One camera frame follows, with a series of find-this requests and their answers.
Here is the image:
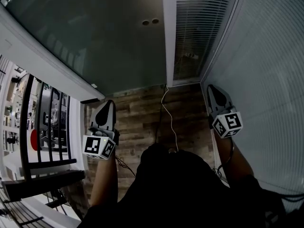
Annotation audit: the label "black metal railing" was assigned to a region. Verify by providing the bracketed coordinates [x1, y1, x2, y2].
[4, 73, 86, 203]

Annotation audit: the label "black machine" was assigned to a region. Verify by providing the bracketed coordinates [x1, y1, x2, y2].
[39, 86, 70, 152]

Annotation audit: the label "narrow white venetian blinds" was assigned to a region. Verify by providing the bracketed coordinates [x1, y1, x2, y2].
[173, 0, 239, 81]

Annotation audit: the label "red round sign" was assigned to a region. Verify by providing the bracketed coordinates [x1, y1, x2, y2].
[30, 129, 39, 151]

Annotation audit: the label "person's right forearm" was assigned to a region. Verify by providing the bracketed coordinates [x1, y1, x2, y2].
[213, 131, 255, 184]

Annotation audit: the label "white shelf unit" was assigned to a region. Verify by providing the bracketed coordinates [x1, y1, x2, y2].
[0, 56, 30, 154]

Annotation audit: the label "person's left forearm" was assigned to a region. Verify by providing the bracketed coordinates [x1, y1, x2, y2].
[89, 148, 119, 208]

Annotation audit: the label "white cable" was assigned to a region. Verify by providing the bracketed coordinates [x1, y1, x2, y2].
[161, 84, 179, 153]

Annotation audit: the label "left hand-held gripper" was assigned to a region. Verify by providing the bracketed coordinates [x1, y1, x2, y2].
[82, 100, 120, 161]

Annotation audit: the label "person's black clothing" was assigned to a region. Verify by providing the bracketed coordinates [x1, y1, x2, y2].
[78, 142, 304, 228]

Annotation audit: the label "thin black cable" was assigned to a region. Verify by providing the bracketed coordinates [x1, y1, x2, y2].
[115, 157, 136, 178]
[212, 139, 235, 183]

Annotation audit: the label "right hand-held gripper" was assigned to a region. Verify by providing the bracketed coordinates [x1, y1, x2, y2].
[206, 85, 244, 139]

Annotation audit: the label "wide white venetian blinds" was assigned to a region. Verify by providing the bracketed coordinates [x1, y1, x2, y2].
[200, 0, 304, 213]

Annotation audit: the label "thick black cable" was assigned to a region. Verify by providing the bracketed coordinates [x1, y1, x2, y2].
[279, 192, 304, 203]

